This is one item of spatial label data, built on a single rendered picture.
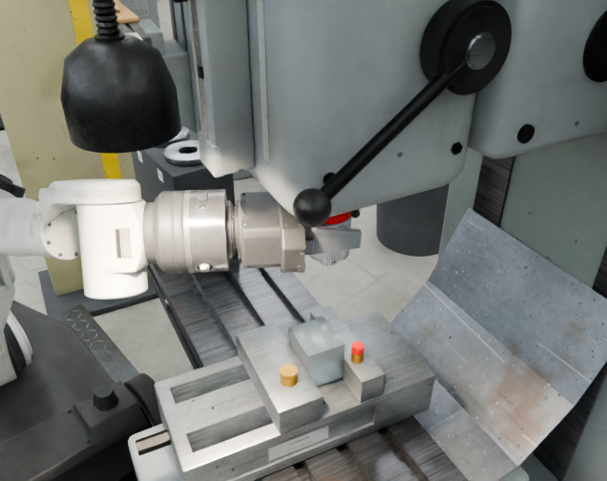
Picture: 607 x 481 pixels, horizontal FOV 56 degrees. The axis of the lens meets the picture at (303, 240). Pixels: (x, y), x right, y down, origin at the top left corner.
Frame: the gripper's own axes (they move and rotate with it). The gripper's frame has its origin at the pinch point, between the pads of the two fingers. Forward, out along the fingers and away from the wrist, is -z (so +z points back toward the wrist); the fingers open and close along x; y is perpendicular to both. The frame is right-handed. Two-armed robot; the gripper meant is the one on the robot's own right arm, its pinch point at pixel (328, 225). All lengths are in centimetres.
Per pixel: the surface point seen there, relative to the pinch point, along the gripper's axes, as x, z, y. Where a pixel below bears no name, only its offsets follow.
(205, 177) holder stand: 42.5, 16.3, 15.1
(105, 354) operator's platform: 71, 51, 85
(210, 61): -6.4, 11.1, -19.8
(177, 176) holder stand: 40.0, 20.9, 13.5
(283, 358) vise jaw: 1.1, 4.9, 20.7
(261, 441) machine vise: -8.3, 8.4, 24.8
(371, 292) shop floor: 141, -43, 124
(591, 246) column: 7.3, -37.1, 9.6
